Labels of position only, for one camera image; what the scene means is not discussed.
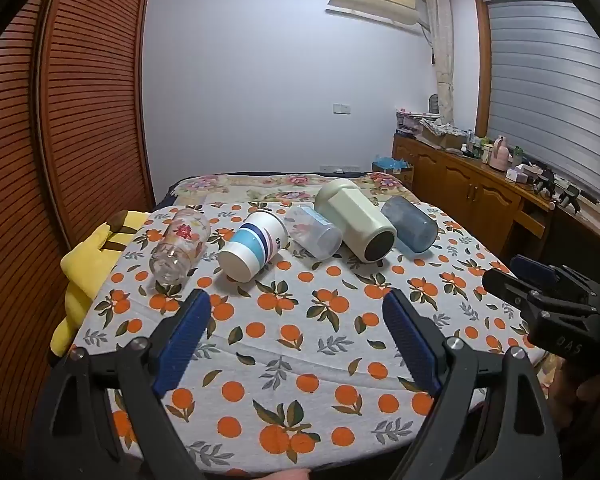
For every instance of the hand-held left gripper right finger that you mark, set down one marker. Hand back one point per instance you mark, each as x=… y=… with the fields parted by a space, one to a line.
x=409 y=340

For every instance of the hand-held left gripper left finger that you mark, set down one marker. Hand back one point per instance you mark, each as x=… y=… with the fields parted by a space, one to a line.
x=184 y=340

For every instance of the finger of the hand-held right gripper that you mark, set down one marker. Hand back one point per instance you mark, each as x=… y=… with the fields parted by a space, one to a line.
x=532 y=267
x=505 y=285

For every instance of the clear glass cup red print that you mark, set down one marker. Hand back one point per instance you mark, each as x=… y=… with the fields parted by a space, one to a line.
x=180 y=245

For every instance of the blue translucent cup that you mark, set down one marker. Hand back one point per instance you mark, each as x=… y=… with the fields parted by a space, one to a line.
x=410 y=225

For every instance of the white cup blue stripes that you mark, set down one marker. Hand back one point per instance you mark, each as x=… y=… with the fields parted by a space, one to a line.
x=255 y=247

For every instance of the clear plastic cup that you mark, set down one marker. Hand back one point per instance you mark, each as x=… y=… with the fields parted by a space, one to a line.
x=312 y=232

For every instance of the person's right hand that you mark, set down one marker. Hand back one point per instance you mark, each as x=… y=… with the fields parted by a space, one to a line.
x=592 y=400

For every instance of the person's left hand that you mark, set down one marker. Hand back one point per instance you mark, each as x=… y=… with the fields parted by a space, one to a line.
x=285 y=475

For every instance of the black clamp tool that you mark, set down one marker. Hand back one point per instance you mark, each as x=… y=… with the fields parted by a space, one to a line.
x=555 y=187

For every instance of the wooden cabinet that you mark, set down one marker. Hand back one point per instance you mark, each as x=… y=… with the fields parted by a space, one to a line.
x=460 y=185

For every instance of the orange fruit print blanket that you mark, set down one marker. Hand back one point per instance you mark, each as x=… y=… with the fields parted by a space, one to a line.
x=300 y=360

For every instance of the green bottle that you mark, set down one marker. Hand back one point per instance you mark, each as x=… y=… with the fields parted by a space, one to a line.
x=517 y=154

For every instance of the pink kettle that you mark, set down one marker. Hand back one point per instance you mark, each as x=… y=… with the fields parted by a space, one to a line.
x=500 y=152

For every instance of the yellow plush toy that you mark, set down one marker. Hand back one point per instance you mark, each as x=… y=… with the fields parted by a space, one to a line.
x=80 y=270

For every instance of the cream green mug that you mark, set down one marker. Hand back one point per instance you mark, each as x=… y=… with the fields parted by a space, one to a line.
x=350 y=215

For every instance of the cardboard box with blue bags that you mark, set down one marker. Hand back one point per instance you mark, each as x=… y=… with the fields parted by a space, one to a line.
x=392 y=170

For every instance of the floral blanket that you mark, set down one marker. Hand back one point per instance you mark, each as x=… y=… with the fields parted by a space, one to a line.
x=260 y=187

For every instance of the pile of boxes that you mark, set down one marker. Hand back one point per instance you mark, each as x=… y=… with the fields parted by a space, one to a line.
x=430 y=130

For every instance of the grey window blind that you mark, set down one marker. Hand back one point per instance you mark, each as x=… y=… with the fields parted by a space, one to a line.
x=545 y=85

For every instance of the small white fan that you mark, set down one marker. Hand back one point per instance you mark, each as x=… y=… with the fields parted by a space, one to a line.
x=433 y=105

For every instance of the wooden louvred wardrobe door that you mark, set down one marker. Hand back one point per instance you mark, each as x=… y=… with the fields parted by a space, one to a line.
x=15 y=200
x=95 y=100

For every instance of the white curtain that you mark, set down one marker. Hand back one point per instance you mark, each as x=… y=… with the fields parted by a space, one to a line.
x=442 y=55

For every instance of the white wall socket strip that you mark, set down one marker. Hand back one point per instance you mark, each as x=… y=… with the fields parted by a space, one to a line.
x=339 y=166

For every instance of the white wall switch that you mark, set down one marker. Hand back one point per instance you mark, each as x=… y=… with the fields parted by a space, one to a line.
x=341 y=108

